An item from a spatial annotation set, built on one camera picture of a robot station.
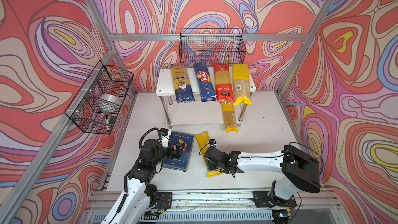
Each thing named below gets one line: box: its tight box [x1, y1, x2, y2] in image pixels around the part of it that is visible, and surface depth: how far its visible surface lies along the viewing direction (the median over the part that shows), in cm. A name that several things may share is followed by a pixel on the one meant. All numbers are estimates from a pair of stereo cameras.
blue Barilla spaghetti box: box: [193, 62, 217, 103], surface depth 73 cm
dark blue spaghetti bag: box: [171, 65, 195, 104], surface depth 74 cm
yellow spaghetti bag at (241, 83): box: [232, 63, 252, 107], surface depth 74 cm
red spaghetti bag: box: [213, 63, 235, 104], surface depth 75 cm
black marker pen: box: [105, 114, 110, 132], surface depth 73 cm
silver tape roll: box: [97, 93, 123, 114], surface depth 74 cm
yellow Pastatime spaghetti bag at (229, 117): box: [221, 103, 239, 134], surface depth 95 cm
